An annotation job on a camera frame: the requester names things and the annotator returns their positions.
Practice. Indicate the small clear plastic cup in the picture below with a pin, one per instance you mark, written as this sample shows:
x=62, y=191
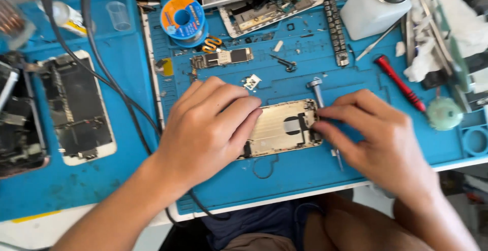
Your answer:
x=118, y=15

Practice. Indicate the plain blue work mat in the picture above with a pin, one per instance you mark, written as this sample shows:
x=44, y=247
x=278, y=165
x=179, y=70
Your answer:
x=125, y=71

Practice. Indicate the phone logic board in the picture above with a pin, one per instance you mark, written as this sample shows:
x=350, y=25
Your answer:
x=225, y=57

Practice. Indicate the dark blue shorts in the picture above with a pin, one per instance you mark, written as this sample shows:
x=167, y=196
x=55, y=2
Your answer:
x=259, y=220

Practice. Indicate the small black flex part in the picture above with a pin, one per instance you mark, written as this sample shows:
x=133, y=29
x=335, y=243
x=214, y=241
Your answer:
x=286, y=63

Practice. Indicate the black component strip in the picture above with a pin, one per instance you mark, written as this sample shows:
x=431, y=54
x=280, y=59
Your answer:
x=337, y=33

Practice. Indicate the silver precision screwdriver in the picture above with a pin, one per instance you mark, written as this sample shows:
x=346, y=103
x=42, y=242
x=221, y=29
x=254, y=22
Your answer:
x=315, y=87

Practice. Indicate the white opened phone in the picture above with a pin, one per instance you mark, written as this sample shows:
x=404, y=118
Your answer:
x=78, y=110

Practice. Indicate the bundle of metal tools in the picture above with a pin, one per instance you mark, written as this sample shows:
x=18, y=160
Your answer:
x=434, y=33

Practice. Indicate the copper coil tool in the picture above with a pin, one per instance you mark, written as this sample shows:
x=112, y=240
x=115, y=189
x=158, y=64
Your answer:
x=13, y=24

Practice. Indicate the white liquid dispenser bottle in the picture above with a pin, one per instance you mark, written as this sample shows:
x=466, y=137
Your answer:
x=371, y=10

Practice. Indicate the gold phone housing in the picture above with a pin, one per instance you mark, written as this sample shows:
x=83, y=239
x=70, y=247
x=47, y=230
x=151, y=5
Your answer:
x=280, y=129

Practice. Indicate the white glue tube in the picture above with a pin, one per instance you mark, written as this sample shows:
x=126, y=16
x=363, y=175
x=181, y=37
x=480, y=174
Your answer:
x=70, y=18

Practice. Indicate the person's right hand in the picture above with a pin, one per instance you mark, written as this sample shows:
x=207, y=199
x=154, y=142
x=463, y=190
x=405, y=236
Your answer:
x=385, y=144

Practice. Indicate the person's left hand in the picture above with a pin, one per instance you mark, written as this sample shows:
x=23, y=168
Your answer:
x=198, y=136

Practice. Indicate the small white plastic piece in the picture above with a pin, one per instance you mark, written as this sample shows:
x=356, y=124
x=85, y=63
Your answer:
x=278, y=45

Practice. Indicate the large blue silicone repair mat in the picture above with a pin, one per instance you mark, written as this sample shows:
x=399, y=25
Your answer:
x=305, y=56

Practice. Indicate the small white metal shield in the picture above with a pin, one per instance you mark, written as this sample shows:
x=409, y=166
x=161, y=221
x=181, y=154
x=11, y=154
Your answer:
x=252, y=82

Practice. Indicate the black opened phone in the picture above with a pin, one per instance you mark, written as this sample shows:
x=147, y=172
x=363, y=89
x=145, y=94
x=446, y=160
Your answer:
x=19, y=129

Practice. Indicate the white framed dismantled phone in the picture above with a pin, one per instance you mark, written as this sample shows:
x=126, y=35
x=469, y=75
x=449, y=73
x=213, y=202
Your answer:
x=267, y=14

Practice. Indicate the small yellow black part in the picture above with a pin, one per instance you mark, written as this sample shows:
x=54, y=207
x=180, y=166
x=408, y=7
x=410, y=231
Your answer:
x=166, y=67

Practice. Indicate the person's legs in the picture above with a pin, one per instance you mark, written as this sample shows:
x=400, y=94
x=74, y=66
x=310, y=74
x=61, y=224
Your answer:
x=362, y=224

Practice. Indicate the white tissue wad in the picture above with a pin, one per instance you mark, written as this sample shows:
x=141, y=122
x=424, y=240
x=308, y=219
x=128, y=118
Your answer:
x=465, y=22

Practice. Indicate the slim metal tweezers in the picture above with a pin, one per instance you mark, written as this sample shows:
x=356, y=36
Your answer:
x=375, y=42

